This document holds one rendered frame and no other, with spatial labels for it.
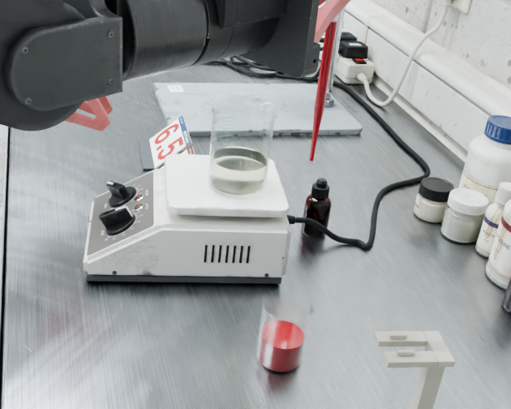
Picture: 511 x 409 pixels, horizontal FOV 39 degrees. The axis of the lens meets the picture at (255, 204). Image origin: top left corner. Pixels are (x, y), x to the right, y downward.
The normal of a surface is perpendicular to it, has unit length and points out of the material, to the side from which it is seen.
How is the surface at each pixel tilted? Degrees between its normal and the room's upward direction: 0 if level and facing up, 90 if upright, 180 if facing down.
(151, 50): 99
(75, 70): 90
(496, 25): 90
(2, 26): 90
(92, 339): 0
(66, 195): 0
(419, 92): 90
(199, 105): 0
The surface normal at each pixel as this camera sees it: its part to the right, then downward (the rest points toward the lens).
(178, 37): 0.72, 0.44
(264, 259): 0.12, 0.49
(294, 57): -0.68, 0.31
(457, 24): -0.96, 0.04
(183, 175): 0.11, -0.87
